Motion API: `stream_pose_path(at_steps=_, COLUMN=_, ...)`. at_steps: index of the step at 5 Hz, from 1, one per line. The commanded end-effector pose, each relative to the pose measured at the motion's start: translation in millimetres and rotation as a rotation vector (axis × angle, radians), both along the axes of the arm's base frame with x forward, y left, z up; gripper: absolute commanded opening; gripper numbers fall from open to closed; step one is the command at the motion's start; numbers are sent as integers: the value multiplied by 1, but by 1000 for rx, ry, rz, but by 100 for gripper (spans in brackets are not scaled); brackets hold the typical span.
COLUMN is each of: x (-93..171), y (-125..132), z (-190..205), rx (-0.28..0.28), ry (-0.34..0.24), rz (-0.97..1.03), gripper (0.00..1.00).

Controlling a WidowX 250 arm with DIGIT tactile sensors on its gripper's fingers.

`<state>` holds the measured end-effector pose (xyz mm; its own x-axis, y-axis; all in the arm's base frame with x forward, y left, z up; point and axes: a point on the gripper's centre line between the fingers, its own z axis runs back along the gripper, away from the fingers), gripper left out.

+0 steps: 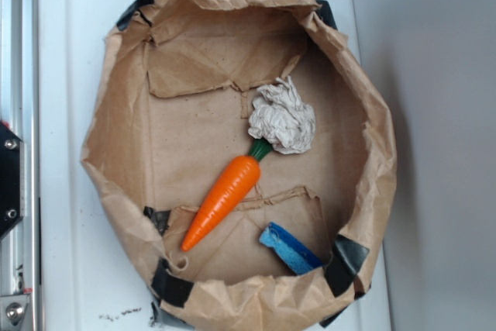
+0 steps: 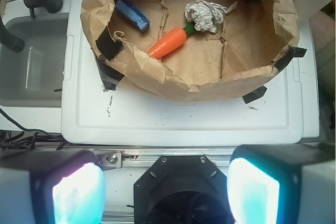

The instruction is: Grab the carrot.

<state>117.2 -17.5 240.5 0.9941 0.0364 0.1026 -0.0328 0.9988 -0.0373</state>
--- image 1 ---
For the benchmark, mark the orange plastic toy carrot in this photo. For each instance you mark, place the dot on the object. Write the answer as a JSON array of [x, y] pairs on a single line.
[[229, 189]]

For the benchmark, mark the crumpled white cloth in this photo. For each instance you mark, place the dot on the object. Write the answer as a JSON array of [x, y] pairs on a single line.
[[281, 118]]

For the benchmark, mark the brown paper bag bin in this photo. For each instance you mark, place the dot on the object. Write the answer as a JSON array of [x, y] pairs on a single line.
[[176, 93]]

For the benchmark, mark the blue sponge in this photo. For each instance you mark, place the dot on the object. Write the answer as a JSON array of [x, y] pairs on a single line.
[[291, 251]]

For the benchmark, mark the white plastic tray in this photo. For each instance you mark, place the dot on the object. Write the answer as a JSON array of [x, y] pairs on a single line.
[[88, 281]]

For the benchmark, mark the black corner bracket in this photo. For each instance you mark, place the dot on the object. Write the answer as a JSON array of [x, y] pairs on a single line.
[[12, 205]]

